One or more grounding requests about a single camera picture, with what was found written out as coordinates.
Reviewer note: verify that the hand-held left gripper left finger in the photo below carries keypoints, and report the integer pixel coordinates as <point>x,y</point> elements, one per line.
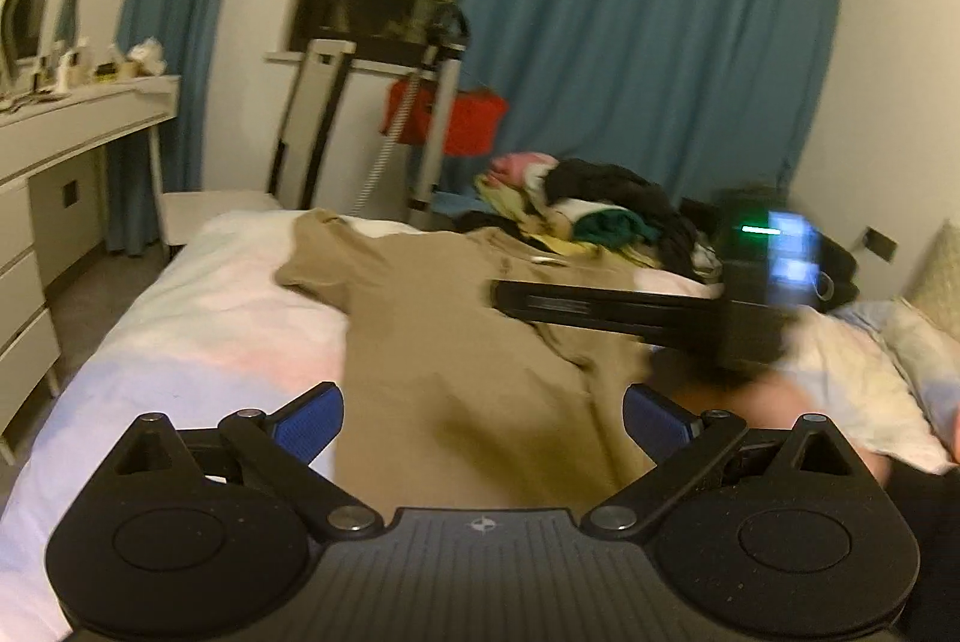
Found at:
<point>313,418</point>

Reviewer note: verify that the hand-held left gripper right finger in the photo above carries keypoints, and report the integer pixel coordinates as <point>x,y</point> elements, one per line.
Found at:
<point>656,418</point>

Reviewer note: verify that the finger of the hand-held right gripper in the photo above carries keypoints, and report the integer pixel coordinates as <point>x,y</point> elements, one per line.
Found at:
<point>600,308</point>

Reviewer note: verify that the tan skeleton print t-shirt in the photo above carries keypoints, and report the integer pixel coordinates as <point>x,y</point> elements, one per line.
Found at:
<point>465,372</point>

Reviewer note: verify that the person's right forearm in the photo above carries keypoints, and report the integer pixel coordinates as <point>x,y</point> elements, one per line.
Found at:
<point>795,413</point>

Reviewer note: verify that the green garment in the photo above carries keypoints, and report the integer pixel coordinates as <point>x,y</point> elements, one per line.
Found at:
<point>607,227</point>

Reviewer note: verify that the white garment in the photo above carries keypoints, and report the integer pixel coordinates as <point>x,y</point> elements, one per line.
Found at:
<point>574,208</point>

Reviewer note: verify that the black garment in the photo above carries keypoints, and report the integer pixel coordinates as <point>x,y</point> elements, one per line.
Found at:
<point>600,181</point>

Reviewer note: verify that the bed with pastel sheet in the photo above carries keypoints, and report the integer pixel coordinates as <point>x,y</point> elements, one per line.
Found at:
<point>187,342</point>

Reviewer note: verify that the pale yellow cloth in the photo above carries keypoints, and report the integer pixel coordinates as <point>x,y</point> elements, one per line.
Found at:
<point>499,196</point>

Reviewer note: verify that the pink cloth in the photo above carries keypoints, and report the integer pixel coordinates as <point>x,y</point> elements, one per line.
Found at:
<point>510,166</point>

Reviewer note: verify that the pale patterned pillow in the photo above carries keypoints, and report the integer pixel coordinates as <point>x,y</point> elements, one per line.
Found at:
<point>930,327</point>

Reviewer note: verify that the white chair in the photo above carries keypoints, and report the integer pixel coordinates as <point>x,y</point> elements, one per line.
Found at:
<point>217,214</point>

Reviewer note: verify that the garment steamer stand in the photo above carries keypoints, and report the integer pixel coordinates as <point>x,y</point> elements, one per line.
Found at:
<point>442,87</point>

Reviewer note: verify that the wide blue curtain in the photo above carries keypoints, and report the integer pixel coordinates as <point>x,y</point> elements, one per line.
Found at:
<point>637,27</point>

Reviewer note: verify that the white vanity desk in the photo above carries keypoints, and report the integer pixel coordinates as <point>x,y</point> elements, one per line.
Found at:
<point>67,162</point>

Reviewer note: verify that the narrow blue curtain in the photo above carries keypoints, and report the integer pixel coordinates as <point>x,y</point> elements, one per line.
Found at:
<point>180,49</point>

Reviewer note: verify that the tissue box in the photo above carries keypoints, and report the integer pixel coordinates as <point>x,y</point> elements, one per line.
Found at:
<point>144,58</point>

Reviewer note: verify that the row of cosmetic bottles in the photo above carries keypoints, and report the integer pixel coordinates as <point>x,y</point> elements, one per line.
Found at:
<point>71,72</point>

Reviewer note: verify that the wavy framed mirror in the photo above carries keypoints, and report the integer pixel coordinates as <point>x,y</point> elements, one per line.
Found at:
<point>34,4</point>

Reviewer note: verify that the dark wall socket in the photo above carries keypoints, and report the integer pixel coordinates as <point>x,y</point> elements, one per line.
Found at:
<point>879,243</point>

